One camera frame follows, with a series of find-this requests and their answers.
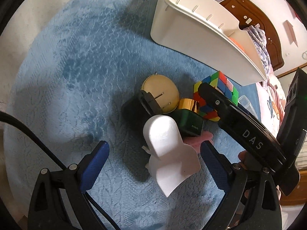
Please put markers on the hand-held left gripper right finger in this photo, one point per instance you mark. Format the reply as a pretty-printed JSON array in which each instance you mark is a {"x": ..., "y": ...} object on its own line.
[{"x": 213, "y": 165}]

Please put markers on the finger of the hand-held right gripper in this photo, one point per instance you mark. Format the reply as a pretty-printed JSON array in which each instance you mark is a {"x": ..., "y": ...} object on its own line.
[{"x": 239, "y": 122}]

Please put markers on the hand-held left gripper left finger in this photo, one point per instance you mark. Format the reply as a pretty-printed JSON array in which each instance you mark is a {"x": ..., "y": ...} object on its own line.
[{"x": 93, "y": 167}]

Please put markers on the multicoloured puzzle cube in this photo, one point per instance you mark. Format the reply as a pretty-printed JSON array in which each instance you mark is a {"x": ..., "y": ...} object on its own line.
[{"x": 225, "y": 86}]

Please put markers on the black plug adapter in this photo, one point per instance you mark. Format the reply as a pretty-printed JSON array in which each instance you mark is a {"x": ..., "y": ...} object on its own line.
[{"x": 134, "y": 115}]

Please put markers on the orange round container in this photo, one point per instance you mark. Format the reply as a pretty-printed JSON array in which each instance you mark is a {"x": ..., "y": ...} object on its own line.
[{"x": 236, "y": 43}]

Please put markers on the round gold tin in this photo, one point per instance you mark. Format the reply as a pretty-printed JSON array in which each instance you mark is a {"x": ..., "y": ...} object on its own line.
[{"x": 156, "y": 86}]

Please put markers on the white plastic storage bin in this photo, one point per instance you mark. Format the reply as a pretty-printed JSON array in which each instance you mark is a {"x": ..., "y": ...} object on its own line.
[{"x": 187, "y": 26}]

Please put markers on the person's right hand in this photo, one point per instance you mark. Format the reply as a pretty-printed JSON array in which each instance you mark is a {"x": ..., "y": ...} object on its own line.
[{"x": 244, "y": 159}]

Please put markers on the small clear plastic box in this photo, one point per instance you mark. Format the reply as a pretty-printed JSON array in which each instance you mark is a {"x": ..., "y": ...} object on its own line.
[{"x": 247, "y": 104}]

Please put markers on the pink printed pillow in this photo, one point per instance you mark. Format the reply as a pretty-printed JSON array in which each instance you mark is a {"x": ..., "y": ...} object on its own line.
[{"x": 271, "y": 100}]

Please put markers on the dark green box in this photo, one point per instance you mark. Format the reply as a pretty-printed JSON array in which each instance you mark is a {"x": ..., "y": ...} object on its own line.
[{"x": 189, "y": 122}]

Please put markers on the purple floral blanket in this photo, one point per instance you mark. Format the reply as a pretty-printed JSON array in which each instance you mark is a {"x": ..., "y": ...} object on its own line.
[{"x": 260, "y": 43}]

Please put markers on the blue plush mat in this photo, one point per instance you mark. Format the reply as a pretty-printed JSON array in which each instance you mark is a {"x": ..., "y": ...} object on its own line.
[{"x": 84, "y": 64}]

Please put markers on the dark wooden headboard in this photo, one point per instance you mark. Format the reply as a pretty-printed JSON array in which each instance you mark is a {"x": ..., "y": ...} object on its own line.
[{"x": 259, "y": 12}]

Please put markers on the pink wall shelf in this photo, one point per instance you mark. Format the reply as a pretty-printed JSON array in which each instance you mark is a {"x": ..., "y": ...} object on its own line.
[{"x": 290, "y": 32}]

